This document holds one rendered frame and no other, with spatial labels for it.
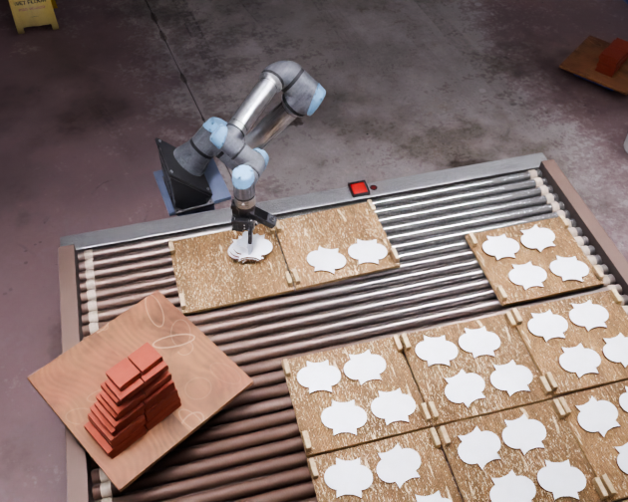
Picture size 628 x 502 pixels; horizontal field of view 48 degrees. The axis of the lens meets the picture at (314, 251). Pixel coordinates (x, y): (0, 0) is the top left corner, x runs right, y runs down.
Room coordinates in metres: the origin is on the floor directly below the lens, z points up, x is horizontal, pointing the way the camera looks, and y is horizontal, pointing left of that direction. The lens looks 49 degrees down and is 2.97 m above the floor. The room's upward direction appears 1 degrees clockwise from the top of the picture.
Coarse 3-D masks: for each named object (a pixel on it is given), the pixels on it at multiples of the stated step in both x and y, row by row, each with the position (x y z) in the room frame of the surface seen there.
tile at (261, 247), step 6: (264, 234) 1.79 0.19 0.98; (258, 240) 1.76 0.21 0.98; (264, 240) 1.76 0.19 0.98; (234, 246) 1.72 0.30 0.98; (240, 246) 1.73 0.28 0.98; (258, 246) 1.73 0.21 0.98; (264, 246) 1.73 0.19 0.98; (270, 246) 1.73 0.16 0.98; (240, 252) 1.70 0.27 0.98; (246, 252) 1.70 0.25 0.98; (252, 252) 1.70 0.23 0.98; (258, 252) 1.70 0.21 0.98; (264, 252) 1.70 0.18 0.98; (270, 252) 1.71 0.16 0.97; (240, 258) 1.67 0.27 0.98; (252, 258) 1.67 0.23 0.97; (258, 258) 1.67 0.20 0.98
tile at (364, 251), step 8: (360, 240) 1.80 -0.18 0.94; (376, 240) 1.80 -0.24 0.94; (352, 248) 1.76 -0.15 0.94; (360, 248) 1.76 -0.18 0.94; (368, 248) 1.76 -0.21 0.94; (376, 248) 1.76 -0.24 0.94; (384, 248) 1.76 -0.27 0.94; (352, 256) 1.72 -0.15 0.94; (360, 256) 1.72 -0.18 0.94; (368, 256) 1.72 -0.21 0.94; (376, 256) 1.72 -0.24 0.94; (384, 256) 1.72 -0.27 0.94; (360, 264) 1.68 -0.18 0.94; (376, 264) 1.69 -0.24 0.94
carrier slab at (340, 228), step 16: (336, 208) 1.98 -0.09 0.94; (352, 208) 1.98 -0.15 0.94; (368, 208) 1.98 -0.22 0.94; (288, 224) 1.88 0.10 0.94; (304, 224) 1.88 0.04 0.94; (320, 224) 1.89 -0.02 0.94; (336, 224) 1.89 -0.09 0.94; (352, 224) 1.89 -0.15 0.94; (368, 224) 1.89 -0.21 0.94; (288, 240) 1.80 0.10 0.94; (304, 240) 1.80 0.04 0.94; (320, 240) 1.80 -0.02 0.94; (336, 240) 1.80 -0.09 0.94; (352, 240) 1.81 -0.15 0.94; (368, 240) 1.81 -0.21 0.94; (384, 240) 1.81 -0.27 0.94; (288, 256) 1.72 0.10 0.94; (304, 256) 1.72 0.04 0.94; (304, 272) 1.64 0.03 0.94; (320, 272) 1.64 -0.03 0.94; (336, 272) 1.65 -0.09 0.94; (352, 272) 1.65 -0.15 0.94; (368, 272) 1.65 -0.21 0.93; (304, 288) 1.58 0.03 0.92
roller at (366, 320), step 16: (416, 304) 1.52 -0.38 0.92; (432, 304) 1.52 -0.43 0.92; (448, 304) 1.53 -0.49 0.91; (464, 304) 1.54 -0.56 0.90; (352, 320) 1.44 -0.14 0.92; (368, 320) 1.45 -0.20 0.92; (384, 320) 1.45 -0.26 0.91; (272, 336) 1.36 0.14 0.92; (288, 336) 1.37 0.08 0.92; (304, 336) 1.38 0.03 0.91; (224, 352) 1.30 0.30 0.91; (240, 352) 1.31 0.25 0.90
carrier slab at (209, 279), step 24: (192, 240) 1.79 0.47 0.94; (216, 240) 1.79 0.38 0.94; (192, 264) 1.67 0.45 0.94; (216, 264) 1.67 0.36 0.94; (240, 264) 1.67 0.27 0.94; (264, 264) 1.68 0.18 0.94; (192, 288) 1.55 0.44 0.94; (216, 288) 1.56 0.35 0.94; (240, 288) 1.56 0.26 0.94; (264, 288) 1.56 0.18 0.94; (288, 288) 1.56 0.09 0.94; (192, 312) 1.45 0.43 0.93
